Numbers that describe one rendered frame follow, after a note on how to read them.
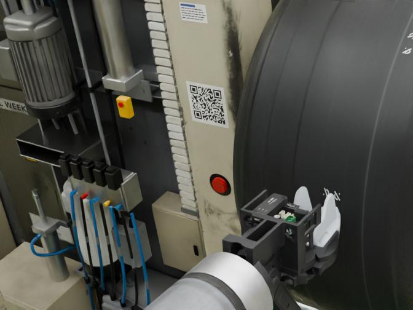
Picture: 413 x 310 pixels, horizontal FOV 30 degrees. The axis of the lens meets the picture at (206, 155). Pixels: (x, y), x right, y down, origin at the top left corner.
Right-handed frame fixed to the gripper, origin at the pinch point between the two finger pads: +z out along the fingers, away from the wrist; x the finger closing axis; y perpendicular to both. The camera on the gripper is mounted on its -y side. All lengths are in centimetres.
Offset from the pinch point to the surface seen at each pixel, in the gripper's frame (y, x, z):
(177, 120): -4.0, 41.0, 22.9
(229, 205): -18.6, 31.6, 23.6
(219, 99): 2.5, 30.5, 21.0
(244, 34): 13.2, 26.7, 23.6
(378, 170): 6.6, -5.2, 2.4
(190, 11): 17.1, 33.6, 19.2
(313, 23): 20.2, 8.1, 11.4
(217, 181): -13.7, 33.1, 22.5
